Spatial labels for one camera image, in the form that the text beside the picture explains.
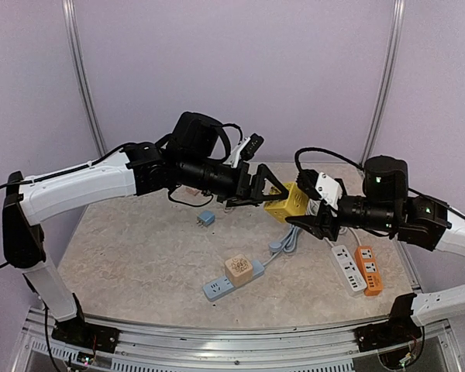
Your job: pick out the yellow cube socket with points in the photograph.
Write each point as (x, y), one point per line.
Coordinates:
(294, 205)

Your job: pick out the aluminium post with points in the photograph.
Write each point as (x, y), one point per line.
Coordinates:
(74, 42)
(386, 79)

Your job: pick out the left aluminium post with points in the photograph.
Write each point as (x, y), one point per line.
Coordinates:
(74, 42)

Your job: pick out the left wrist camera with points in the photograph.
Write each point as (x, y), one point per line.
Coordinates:
(245, 150)

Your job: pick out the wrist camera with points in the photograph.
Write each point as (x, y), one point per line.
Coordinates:
(329, 189)
(245, 150)

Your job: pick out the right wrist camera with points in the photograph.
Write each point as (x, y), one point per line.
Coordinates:
(329, 189)

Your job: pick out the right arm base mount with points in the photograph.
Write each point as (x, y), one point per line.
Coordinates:
(396, 330)

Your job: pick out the pink plug adapter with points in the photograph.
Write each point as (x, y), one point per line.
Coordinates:
(192, 191)

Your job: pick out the blue power strip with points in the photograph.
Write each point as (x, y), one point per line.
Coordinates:
(221, 286)

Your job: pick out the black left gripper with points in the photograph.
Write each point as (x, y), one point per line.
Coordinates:
(254, 190)

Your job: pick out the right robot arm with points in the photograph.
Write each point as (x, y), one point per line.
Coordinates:
(389, 208)

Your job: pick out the beige cube socket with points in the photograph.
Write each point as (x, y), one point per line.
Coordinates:
(239, 270)

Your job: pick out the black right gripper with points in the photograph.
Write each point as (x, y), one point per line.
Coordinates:
(327, 215)

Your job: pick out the small blue plug adapter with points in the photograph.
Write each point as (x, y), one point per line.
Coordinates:
(205, 218)

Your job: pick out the white power strip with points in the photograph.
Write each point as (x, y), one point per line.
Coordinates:
(347, 270)

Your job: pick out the orange power strip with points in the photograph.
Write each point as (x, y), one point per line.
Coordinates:
(367, 264)

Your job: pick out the right aluminium post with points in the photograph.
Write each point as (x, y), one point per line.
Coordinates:
(386, 79)

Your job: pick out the aluminium front rail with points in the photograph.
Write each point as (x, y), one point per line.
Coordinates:
(151, 347)

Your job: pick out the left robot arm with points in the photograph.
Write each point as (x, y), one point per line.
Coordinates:
(196, 154)

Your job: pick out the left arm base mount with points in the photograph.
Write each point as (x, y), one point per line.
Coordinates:
(78, 332)

